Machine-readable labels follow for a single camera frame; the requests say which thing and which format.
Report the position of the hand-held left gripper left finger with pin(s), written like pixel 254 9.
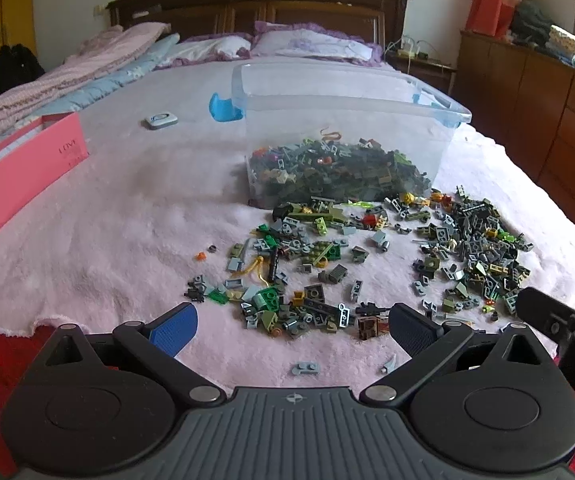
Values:
pixel 175 329

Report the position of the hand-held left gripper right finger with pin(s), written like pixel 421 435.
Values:
pixel 410 327

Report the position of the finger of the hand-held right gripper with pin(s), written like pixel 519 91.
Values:
pixel 542 310

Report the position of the black toy gun piece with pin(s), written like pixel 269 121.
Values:
pixel 370 307

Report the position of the toy brick pile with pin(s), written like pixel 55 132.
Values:
pixel 472 250

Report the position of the dense dark toy brick heap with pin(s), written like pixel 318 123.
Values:
pixel 342 172

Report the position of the clear plastic storage bin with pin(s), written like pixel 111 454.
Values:
pixel 342 107

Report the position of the pale pink fleece blanket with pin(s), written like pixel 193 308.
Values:
pixel 132 220

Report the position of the brown wooden cabinet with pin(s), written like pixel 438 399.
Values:
pixel 542 110

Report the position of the small grey oval device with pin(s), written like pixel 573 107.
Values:
pixel 161 120

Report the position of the pink cardboard box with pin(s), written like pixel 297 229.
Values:
pixel 17 185

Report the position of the wooden nightstand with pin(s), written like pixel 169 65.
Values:
pixel 430 75

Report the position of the light blue quilt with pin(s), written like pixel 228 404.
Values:
pixel 112 80

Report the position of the pink checked quilt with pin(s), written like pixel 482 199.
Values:
pixel 42 85

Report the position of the pile of folded clothes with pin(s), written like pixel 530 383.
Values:
pixel 542 30

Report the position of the white pillow with purple frill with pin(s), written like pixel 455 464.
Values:
pixel 207 50

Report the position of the red paper bag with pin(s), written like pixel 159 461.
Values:
pixel 490 12

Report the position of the black bag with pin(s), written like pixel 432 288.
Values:
pixel 15 72

